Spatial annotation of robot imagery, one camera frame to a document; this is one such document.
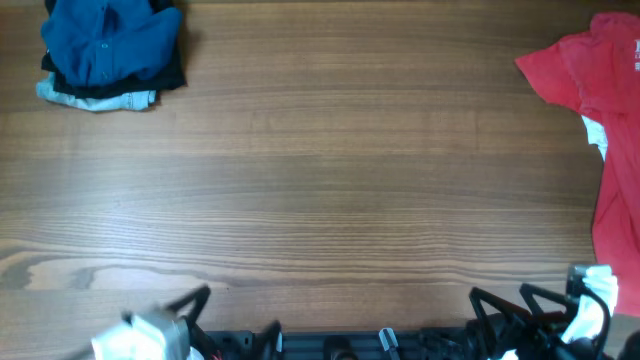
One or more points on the red t-shirt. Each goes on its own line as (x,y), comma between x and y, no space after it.
(596,74)

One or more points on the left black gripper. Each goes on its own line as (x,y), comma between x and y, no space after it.
(267,342)

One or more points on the blue polo shirt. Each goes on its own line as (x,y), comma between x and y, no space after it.
(99,42)

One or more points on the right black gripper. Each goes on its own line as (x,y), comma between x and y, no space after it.
(541,335)

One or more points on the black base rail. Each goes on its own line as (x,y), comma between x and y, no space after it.
(423,344)

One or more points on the white garment under red shirt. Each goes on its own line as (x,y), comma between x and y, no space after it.
(596,135)

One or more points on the black folded garment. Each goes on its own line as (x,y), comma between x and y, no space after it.
(170,78)

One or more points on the light grey folded garment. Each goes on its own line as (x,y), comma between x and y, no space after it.
(133,101)

